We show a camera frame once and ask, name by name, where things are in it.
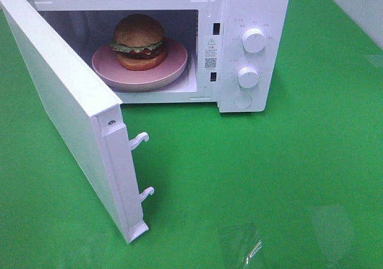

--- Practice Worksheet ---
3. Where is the upper white microwave knob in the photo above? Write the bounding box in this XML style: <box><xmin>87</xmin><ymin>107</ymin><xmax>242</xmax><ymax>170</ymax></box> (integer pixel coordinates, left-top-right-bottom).
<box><xmin>242</xmin><ymin>27</ymin><xmax>267</xmax><ymax>54</ymax></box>

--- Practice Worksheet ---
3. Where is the white microwave oven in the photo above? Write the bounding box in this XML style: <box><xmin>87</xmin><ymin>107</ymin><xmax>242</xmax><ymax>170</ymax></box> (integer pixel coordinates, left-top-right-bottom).
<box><xmin>1</xmin><ymin>0</ymin><xmax>288</xmax><ymax>116</ymax></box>

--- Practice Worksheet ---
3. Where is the lower white microwave knob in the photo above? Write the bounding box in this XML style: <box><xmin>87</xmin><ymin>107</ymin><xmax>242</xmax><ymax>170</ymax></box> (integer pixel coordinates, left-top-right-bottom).
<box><xmin>238</xmin><ymin>66</ymin><xmax>260</xmax><ymax>88</ymax></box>

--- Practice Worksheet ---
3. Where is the round white door button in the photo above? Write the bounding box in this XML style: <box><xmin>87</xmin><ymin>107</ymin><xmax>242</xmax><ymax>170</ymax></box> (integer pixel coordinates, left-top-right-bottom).
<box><xmin>234</xmin><ymin>94</ymin><xmax>252</xmax><ymax>109</ymax></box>

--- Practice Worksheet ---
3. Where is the pink round plate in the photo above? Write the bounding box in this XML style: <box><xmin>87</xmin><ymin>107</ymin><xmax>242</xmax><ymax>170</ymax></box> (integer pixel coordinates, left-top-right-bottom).
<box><xmin>92</xmin><ymin>39</ymin><xmax>194</xmax><ymax>92</ymax></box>

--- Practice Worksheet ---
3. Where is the white microwave knob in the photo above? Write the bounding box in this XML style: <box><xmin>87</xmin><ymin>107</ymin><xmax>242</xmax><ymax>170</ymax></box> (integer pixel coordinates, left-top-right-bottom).
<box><xmin>242</xmin><ymin>27</ymin><xmax>267</xmax><ymax>54</ymax></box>
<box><xmin>238</xmin><ymin>66</ymin><xmax>260</xmax><ymax>88</ymax></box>

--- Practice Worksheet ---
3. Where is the burger with lettuce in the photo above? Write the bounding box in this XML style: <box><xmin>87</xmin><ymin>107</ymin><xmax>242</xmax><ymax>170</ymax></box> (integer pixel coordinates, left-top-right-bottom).
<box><xmin>110</xmin><ymin>14</ymin><xmax>167</xmax><ymax>71</ymax></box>

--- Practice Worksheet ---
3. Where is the white microwave door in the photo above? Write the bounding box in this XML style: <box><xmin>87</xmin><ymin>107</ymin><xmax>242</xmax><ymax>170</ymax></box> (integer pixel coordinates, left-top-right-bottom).
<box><xmin>1</xmin><ymin>0</ymin><xmax>154</xmax><ymax>242</ymax></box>

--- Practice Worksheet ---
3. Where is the white warning sticker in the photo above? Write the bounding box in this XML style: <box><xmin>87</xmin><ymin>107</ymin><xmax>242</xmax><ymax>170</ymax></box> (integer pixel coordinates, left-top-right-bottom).
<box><xmin>202</xmin><ymin>35</ymin><xmax>221</xmax><ymax>71</ymax></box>

